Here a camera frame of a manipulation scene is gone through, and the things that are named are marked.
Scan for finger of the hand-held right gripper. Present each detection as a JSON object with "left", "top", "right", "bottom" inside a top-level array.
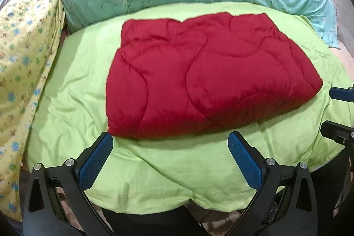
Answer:
[
  {"left": 321, "top": 120, "right": 354, "bottom": 146},
  {"left": 329, "top": 85, "right": 354, "bottom": 104}
]

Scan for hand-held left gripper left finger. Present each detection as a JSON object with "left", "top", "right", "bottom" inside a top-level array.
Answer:
[{"left": 23, "top": 132, "right": 115, "bottom": 236}]

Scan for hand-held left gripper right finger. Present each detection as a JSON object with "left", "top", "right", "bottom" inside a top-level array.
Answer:
[{"left": 227, "top": 131, "right": 316, "bottom": 236}]

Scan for red quilted down jacket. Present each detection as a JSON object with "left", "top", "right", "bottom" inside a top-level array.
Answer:
[{"left": 105, "top": 13, "right": 323, "bottom": 140}]

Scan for light green bed blanket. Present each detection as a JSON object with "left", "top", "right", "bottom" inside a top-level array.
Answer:
[{"left": 26, "top": 1, "right": 353, "bottom": 213}]

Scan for person's dark trousers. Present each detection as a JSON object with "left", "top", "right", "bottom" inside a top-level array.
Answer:
[{"left": 101, "top": 198, "right": 249, "bottom": 236}]

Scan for yellow printed blanket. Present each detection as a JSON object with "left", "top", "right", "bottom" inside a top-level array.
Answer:
[{"left": 0, "top": 0, "right": 66, "bottom": 223}]

